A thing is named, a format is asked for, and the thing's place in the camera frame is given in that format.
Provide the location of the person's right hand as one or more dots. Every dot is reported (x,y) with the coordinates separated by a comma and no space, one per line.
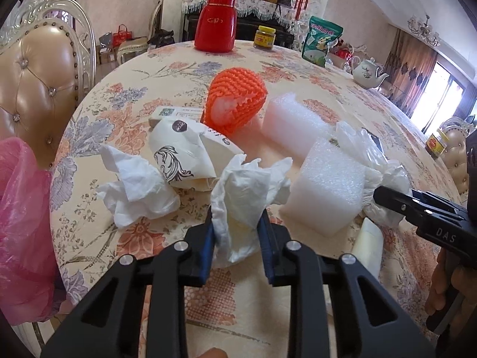
(438,287)

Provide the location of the square white foam block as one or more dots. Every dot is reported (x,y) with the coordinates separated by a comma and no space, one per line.
(324,190)

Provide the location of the white printed paper bag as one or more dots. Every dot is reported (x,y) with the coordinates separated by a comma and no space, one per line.
(179,145)

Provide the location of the white ornate chair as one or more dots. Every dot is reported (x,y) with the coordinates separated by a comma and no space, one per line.
(132,48)

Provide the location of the green snack bag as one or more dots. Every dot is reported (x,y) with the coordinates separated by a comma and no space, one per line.
(320,44)

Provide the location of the red thermos flask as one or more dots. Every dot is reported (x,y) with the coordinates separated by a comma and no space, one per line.
(216,22)

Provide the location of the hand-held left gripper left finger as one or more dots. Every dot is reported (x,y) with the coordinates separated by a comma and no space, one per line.
(207,253)

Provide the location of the white plastic bag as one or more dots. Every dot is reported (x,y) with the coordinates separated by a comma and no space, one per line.
(391,179)

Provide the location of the orange label jar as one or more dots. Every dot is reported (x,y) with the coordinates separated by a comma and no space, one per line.
(436,145)

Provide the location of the crumpled clear plastic wrapper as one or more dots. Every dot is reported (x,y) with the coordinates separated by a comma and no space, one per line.
(354,145)

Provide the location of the beige tufted leather chair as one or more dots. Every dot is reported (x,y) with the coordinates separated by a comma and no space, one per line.
(33,82)

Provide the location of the small cardboard box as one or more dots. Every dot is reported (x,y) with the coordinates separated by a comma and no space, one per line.
(167,113)

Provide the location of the large white tissue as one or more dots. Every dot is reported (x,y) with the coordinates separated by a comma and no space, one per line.
(242,194)

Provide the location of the crystal chandelier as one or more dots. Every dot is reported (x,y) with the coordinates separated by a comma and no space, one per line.
(423,30)

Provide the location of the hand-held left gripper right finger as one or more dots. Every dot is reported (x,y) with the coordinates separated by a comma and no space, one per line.
(266,253)

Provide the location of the pink plastic bag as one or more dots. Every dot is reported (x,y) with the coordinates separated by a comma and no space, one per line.
(22,231)

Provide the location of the white cylindrical container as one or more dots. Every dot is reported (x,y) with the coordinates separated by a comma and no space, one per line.
(369,242)

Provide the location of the orange foam fruit net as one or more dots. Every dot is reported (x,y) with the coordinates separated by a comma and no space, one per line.
(231,89)

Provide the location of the floral lace cover cloth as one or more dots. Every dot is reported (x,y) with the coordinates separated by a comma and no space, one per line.
(257,5)

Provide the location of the long white foam block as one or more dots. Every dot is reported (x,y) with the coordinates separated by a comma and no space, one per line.
(290,123)

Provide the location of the white ceramic teapot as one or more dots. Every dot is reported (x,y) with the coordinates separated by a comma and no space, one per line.
(367,72)

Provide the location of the red gift bag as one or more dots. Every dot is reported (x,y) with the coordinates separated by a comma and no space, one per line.
(122,36)

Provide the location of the yellow lid glass jar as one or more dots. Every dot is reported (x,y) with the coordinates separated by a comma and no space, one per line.
(264,39)

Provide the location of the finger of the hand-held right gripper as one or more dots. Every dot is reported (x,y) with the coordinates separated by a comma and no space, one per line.
(395,199)

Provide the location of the brown patterned curtain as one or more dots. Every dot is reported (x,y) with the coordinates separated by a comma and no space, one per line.
(410,71)

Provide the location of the ornate cream armchair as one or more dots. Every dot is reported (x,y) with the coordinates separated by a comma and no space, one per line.
(456,149)

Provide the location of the person's left hand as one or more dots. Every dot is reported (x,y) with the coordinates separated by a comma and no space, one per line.
(214,354)

